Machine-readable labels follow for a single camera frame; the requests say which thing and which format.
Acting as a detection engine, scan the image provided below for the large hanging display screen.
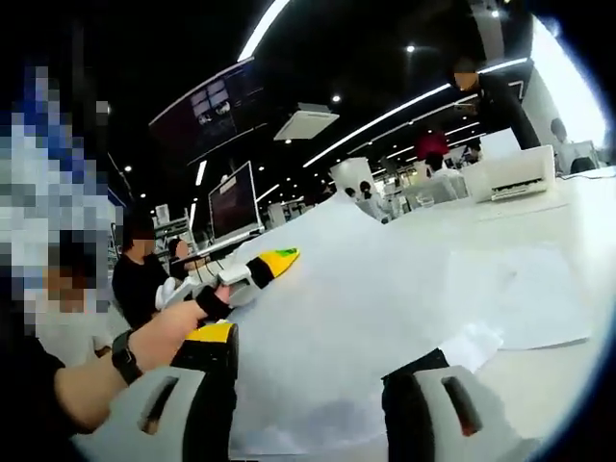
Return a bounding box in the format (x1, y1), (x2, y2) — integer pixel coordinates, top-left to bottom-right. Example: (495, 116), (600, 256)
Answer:
(148, 57), (269, 165)

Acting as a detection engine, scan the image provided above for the long ceiling light strip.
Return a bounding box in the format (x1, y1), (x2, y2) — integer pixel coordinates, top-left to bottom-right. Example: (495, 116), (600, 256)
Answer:
(302, 57), (528, 167)
(238, 0), (290, 62)

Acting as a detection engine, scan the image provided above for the single white paper sheet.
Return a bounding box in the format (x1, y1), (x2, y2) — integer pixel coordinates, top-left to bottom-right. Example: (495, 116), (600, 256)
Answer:
(229, 189), (505, 458)

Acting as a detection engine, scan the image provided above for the large bright window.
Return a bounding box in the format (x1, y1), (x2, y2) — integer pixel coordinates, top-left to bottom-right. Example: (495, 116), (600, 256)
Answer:
(531, 16), (610, 145)

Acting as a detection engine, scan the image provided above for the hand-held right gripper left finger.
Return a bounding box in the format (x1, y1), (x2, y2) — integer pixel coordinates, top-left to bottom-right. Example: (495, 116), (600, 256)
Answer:
(71, 321), (241, 462)

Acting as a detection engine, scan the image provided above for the black wrist watch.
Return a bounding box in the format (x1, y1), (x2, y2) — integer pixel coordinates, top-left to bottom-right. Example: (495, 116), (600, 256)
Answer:
(111, 330), (145, 386)

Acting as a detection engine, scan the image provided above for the white storage shelf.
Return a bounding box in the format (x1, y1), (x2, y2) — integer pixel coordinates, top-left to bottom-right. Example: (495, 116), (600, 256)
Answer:
(153, 204), (193, 251)

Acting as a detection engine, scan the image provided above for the black printer cable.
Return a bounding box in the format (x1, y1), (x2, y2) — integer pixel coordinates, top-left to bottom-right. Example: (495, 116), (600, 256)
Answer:
(552, 167), (616, 183)

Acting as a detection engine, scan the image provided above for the white printer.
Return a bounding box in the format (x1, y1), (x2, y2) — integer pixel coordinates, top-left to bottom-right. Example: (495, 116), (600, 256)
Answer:
(462, 129), (557, 203)

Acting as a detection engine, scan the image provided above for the red display screen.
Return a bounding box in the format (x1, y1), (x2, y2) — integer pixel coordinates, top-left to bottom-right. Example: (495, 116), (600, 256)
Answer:
(416, 129), (449, 163)

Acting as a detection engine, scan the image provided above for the ceiling air conditioner unit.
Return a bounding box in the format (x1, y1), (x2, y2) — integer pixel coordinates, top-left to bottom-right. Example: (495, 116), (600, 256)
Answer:
(272, 102), (341, 142)

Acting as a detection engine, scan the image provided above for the desktop computer monitor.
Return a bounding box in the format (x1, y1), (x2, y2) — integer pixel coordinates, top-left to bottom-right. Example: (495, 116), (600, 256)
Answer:
(207, 161), (265, 242)

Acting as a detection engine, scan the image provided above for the white table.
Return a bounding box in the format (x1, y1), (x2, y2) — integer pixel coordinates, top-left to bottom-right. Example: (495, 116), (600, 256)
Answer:
(229, 166), (616, 458)

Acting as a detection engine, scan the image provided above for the person's black shirt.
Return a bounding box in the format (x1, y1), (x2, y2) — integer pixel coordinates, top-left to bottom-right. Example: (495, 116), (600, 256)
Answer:
(9, 331), (68, 449)

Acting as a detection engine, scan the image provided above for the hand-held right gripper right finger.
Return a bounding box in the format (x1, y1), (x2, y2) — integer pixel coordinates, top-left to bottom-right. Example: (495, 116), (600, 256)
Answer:
(381, 347), (544, 462)

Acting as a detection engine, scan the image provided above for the person's left hand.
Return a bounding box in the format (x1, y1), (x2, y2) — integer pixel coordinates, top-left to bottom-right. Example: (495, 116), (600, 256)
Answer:
(128, 283), (233, 361)

